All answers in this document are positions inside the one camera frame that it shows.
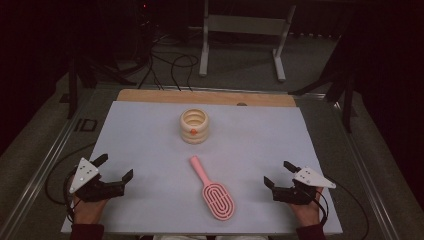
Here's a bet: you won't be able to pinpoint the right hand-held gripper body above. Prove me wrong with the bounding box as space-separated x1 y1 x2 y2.
271 166 337 206

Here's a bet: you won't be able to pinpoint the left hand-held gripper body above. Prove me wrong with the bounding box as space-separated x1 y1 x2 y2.
68 157 126 204

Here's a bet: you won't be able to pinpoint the pink hairbrush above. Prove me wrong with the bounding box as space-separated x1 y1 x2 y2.
189 155 236 222

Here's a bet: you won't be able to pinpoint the cream ribbed holder cup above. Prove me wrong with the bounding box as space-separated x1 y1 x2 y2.
179 108 211 145

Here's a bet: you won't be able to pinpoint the person's left hand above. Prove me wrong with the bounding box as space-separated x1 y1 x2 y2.
71 195 108 225

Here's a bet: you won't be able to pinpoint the person's right hand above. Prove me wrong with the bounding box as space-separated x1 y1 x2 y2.
288 187 324 228

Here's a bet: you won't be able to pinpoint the white table mat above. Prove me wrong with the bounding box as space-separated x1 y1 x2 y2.
60 100 344 236

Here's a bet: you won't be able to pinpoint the black stand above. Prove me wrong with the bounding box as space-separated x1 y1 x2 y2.
65 54 138 120
287 31 358 134

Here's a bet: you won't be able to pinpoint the wooden table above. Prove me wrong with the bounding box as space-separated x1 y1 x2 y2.
116 88 298 108

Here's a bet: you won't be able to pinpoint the white metal stand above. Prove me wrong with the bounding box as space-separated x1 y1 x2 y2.
198 0 297 83

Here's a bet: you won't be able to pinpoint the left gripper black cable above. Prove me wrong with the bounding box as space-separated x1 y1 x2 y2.
44 142 98 224

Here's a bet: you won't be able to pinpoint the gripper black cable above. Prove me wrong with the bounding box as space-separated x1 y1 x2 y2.
311 174 370 240
44 142 98 224

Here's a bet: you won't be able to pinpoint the aluminium floor rail frame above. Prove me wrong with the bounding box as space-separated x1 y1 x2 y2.
0 84 424 240

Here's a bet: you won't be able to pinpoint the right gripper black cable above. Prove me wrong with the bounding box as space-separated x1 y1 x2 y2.
311 174 370 240

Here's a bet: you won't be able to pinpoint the black floor cables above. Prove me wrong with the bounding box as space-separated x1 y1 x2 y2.
137 31 200 92

